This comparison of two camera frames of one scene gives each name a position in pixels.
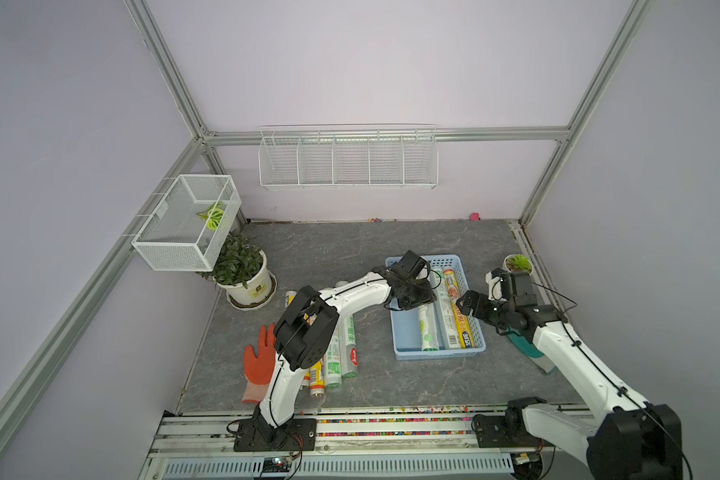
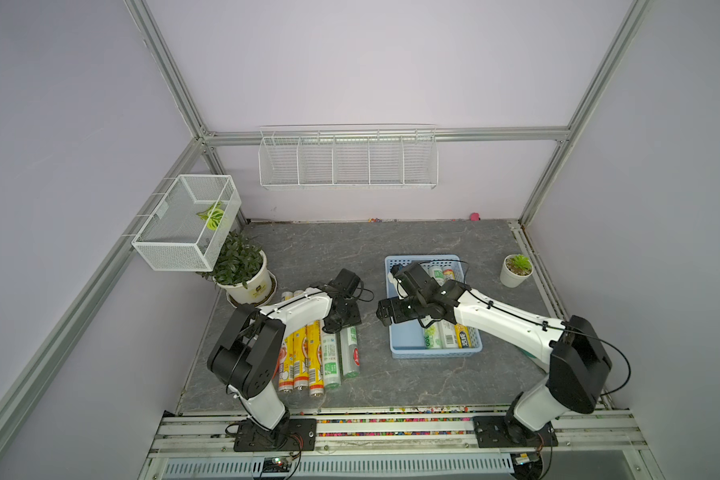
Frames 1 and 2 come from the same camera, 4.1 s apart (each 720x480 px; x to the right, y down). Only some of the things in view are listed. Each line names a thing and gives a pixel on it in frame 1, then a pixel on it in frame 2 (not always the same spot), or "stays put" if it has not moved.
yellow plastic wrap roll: (461, 322) stays put
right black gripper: (470, 297) → (394, 314)
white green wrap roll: (349, 355) stays put
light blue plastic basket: (407, 326) stays put
